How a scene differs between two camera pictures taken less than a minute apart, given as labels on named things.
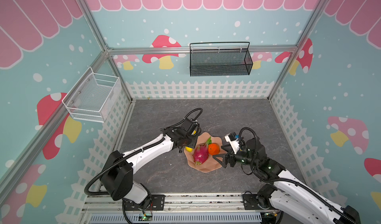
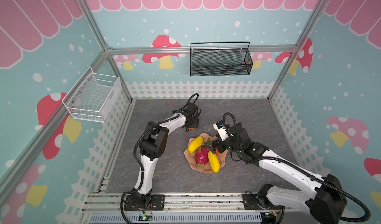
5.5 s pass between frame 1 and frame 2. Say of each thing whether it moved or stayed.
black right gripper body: moved
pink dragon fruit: stayed
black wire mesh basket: stayed
